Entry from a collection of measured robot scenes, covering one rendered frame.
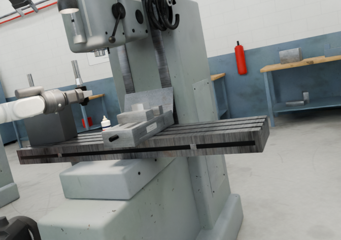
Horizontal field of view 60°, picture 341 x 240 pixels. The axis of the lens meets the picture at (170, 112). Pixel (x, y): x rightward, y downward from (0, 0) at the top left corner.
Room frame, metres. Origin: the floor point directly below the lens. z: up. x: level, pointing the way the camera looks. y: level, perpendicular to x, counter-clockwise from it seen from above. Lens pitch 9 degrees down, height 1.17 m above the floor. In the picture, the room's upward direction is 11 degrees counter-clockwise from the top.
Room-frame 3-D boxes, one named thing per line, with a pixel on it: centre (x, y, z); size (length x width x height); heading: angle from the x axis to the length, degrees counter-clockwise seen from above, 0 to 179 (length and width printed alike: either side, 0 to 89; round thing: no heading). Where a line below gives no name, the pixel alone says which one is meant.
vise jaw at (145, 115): (1.26, 0.15, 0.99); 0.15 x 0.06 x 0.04; 62
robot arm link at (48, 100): (1.12, 0.50, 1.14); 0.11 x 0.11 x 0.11; 49
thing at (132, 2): (1.55, 0.18, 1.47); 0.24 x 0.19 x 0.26; 64
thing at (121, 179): (1.38, 0.26, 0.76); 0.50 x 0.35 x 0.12; 154
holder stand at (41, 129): (1.58, 0.64, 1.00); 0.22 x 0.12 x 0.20; 74
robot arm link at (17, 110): (1.06, 0.52, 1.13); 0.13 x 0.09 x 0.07; 139
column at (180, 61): (1.93, -0.01, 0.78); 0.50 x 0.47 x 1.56; 154
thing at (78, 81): (1.27, 0.35, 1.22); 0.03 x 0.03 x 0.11
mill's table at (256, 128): (1.36, 0.22, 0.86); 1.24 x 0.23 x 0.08; 64
